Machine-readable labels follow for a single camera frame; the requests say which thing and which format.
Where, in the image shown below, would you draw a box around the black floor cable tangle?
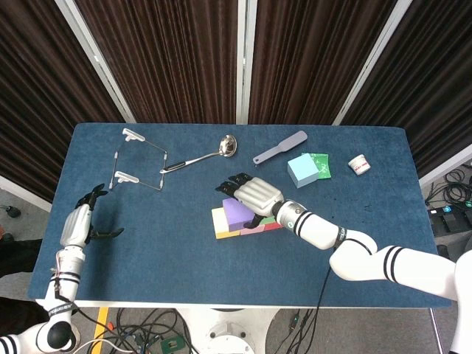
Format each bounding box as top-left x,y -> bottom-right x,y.
117,308 -> 196,354

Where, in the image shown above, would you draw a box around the white table frame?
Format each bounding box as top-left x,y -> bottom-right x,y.
35,298 -> 453,310

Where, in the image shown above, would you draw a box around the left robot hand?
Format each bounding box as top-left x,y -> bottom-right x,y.
58,183 -> 125,248

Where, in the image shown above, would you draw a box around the white partition post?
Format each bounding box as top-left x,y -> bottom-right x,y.
0,174 -> 52,213
331,0 -> 413,126
235,0 -> 258,125
419,153 -> 472,188
54,0 -> 136,124

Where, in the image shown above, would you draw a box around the white floor cable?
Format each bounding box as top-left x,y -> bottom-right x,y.
75,338 -> 128,354

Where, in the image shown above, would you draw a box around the steel ladle black handle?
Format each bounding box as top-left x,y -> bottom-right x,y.
159,134 -> 239,176

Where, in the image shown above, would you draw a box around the blue velvet table cloth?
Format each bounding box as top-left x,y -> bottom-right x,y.
27,122 -> 453,308

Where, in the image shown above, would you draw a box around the coiled black floor cables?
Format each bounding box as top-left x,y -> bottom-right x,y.
423,162 -> 472,208

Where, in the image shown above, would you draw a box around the small green box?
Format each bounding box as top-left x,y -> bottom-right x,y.
160,336 -> 186,354

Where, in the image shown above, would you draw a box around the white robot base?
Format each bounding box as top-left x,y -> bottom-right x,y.
175,308 -> 283,354

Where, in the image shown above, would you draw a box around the black cables green plug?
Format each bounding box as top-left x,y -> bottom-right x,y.
272,308 -> 322,354

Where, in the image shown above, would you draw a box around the person in black clothing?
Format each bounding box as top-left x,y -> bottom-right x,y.
0,232 -> 51,339

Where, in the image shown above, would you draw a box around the small white jar red label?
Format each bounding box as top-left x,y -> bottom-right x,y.
347,155 -> 371,177

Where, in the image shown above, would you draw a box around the black power adapters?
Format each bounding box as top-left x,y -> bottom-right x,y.
427,205 -> 471,234

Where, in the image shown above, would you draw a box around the brown pleated curtain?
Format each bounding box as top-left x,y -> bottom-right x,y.
249,0 -> 399,125
0,0 -> 126,202
341,0 -> 472,178
75,0 -> 240,125

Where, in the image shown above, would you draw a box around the grey plastic spatula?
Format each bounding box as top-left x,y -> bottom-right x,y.
252,130 -> 308,166

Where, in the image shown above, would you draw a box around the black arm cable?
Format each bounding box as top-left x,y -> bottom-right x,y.
305,250 -> 336,354
51,265 -> 111,333

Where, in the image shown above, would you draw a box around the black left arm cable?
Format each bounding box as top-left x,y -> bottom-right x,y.
51,265 -> 111,333

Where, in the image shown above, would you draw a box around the yellow floor tape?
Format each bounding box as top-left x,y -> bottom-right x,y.
94,308 -> 111,340

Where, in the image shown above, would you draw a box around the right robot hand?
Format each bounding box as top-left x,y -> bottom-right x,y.
215,171 -> 285,229

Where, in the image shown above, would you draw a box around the yellow pink block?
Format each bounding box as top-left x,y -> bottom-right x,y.
211,206 -> 240,240

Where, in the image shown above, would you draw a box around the light blue foam cube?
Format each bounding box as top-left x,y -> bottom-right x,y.
287,153 -> 320,190

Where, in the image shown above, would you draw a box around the purple foam cube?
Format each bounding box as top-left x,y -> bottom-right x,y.
222,198 -> 259,232

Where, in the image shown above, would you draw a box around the pink foam cube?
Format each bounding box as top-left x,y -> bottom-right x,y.
238,223 -> 266,236

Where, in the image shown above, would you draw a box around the wire rack white clips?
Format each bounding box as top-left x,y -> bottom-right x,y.
108,128 -> 169,192

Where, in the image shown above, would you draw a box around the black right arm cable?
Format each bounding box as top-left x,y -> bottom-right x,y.
305,250 -> 336,354

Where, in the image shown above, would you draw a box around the green printed packet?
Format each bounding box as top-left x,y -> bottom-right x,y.
302,151 -> 330,181

